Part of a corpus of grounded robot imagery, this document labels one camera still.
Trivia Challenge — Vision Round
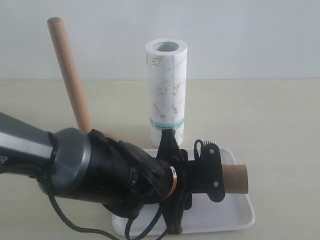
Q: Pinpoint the black cable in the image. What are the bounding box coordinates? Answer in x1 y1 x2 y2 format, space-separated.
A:
48 192 181 238

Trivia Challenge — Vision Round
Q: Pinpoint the white printed paper towel roll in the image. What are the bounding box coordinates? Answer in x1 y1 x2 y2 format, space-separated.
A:
145 38 188 147

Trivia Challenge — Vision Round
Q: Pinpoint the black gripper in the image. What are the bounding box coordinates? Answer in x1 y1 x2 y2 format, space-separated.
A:
156 128 226 210

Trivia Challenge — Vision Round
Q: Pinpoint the white rectangular plastic tray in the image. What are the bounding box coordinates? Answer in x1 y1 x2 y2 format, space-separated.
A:
112 146 255 237

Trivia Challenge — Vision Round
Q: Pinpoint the brown cardboard tube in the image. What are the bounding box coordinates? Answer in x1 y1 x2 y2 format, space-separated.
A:
222 164 249 194

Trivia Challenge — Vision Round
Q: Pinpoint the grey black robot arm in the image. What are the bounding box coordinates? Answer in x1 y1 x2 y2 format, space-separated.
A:
0 113 226 219

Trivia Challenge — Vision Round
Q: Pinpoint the wooden paper towel holder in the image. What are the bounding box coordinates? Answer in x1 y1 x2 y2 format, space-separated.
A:
47 17 94 133

